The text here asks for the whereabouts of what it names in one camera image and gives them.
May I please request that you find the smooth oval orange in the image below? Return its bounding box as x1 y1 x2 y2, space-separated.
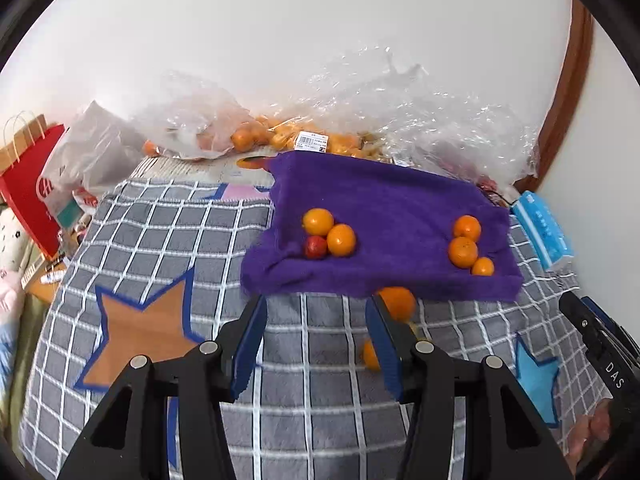
361 339 381 372

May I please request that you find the large round orange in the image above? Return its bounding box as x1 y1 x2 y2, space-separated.
378 286 416 323

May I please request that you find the large textured mandarin orange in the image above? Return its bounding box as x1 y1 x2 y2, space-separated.
448 236 478 269

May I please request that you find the medium orange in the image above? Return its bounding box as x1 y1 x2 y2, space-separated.
452 214 482 243

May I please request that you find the small red fruit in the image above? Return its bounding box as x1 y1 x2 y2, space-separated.
304 235 328 260

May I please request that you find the small oval kumquat orange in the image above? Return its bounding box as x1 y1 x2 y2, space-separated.
302 208 334 236

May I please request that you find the person's right hand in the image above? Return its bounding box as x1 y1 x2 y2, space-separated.
565 398 612 474

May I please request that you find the blue tissue pack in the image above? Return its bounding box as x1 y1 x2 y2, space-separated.
511 191 575 272

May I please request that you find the purple towel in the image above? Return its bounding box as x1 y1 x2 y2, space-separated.
240 152 523 302

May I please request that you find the wooden bedside table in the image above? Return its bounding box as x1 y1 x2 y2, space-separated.
26 261 67 304

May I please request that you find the pink blue blanket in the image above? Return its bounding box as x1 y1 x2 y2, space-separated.
0 269 24 400

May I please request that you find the white patterned pillow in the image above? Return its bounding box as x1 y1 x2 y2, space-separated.
0 207 32 273

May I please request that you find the white grey plastic bag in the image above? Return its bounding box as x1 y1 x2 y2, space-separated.
38 102 144 226

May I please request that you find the plastic bag of oranges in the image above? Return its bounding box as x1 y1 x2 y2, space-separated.
132 73 386 162

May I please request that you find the clear plastic bag heap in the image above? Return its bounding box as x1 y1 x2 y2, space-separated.
292 47 538 190

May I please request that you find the red paper shopping bag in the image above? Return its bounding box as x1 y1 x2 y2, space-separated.
1 112 65 259

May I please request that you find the brown wooden door frame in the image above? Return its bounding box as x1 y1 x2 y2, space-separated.
514 0 594 192

